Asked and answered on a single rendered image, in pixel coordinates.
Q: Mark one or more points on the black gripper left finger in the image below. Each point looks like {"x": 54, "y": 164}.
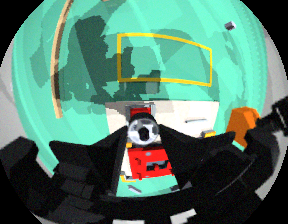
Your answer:
{"x": 104, "y": 158}

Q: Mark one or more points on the yellow rectangular outline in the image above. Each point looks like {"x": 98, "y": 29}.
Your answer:
{"x": 155, "y": 78}

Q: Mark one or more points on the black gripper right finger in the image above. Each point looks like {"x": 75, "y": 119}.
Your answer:
{"x": 186, "y": 153}

